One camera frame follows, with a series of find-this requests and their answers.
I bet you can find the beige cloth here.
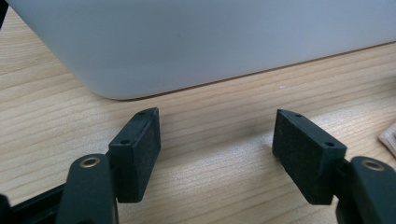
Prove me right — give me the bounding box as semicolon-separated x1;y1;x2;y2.
377;122;396;158

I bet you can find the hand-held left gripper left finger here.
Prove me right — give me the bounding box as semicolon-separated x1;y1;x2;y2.
107;106;162;204

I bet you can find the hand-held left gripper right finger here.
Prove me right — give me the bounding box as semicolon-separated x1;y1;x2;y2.
272;108;348;205

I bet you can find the white divided storage box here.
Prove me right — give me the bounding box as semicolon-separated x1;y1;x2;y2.
6;0;396;101

